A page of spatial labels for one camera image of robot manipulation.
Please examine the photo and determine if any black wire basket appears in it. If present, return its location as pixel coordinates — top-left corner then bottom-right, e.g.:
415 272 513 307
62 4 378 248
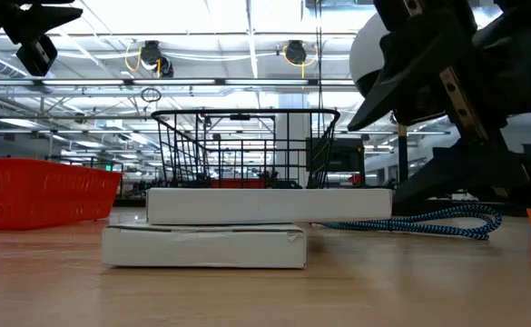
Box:
150 108 341 190

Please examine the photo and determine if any red plastic basket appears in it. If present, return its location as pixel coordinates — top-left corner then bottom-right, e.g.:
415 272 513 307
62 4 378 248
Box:
0 157 123 231

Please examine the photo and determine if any red background bin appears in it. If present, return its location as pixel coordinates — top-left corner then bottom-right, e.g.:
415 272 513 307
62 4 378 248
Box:
210 178 266 190

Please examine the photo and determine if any black ceiling cord reel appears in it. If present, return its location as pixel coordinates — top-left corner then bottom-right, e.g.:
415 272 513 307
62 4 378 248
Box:
139 39 175 78
284 39 309 65

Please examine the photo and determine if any blue braided cable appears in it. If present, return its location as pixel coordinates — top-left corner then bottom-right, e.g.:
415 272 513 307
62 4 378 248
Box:
312 203 503 241

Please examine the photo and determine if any white SD card reader box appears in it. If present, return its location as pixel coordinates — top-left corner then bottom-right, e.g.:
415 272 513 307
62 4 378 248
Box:
102 222 308 270

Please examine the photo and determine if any plain white box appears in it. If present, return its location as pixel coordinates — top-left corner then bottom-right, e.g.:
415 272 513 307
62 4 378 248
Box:
145 187 393 226

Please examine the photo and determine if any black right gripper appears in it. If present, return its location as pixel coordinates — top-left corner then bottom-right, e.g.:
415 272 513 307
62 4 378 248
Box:
347 0 531 210

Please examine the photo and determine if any white globe lamp black stand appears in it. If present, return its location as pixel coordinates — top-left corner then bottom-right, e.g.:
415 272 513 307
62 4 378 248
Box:
349 12 411 185

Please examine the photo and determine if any black hanging cable coil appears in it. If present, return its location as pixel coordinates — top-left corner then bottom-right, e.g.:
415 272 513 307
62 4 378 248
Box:
140 86 162 104

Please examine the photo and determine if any black cabinet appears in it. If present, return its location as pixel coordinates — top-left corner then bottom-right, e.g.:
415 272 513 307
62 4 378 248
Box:
305 137 366 188

